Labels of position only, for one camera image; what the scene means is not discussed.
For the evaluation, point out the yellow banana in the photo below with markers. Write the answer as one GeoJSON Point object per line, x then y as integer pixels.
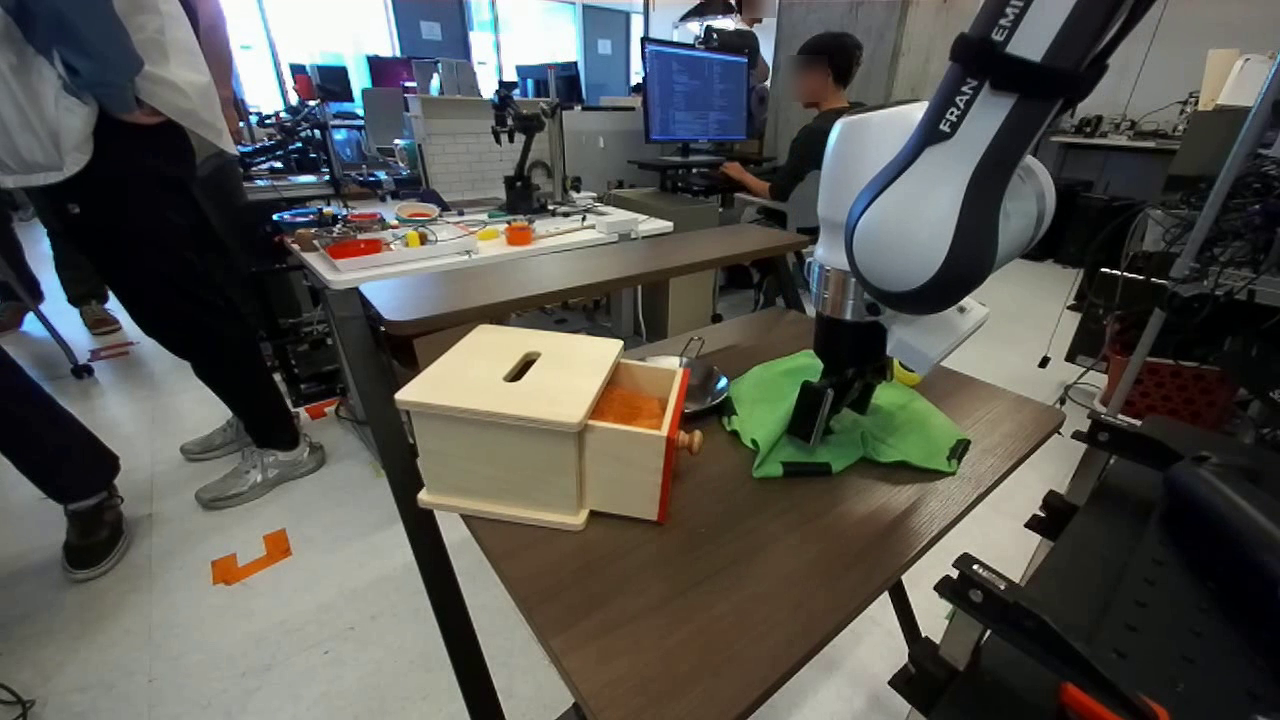
{"type": "Point", "coordinates": [905, 372]}

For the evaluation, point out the white table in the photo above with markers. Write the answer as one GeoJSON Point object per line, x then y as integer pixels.
{"type": "Point", "coordinates": [441, 243]}

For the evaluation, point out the grey metal pole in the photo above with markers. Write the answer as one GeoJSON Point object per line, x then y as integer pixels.
{"type": "Point", "coordinates": [1201, 226]}

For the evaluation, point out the wooden box with red drawer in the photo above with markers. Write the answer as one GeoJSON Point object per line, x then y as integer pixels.
{"type": "Point", "coordinates": [506, 427]}

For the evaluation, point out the metal bowl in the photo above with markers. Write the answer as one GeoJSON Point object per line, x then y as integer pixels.
{"type": "Point", "coordinates": [704, 386]}

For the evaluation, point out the seated person in dark shirt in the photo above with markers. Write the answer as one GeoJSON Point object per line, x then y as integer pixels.
{"type": "Point", "coordinates": [815, 135]}

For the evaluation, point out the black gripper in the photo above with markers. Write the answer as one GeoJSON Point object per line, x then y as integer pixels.
{"type": "Point", "coordinates": [855, 355]}

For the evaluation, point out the person in black clothes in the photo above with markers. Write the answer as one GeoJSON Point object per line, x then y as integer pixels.
{"type": "Point", "coordinates": [80, 521]}

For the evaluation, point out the small black robot arm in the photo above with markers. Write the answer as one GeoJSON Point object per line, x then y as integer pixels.
{"type": "Point", "coordinates": [520, 144]}

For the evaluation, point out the green towel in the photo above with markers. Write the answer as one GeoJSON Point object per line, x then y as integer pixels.
{"type": "Point", "coordinates": [894, 427]}

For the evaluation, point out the red mesh crate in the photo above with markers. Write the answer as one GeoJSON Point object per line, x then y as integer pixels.
{"type": "Point", "coordinates": [1172, 390]}

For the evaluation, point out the person in white shirt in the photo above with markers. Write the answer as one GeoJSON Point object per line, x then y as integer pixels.
{"type": "Point", "coordinates": [174, 226]}

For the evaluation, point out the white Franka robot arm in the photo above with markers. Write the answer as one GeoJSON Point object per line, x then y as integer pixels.
{"type": "Point", "coordinates": [944, 200]}

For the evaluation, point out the red tray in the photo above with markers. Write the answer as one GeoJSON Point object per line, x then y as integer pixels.
{"type": "Point", "coordinates": [357, 250]}

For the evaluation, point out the computer monitor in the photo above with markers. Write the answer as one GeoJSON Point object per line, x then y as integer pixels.
{"type": "Point", "coordinates": [698, 96]}

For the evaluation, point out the orange cup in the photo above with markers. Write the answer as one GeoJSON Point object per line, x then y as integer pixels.
{"type": "Point", "coordinates": [520, 233]}

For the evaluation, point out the black desk leg frame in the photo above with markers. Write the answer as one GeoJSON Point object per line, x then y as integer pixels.
{"type": "Point", "coordinates": [414, 534]}

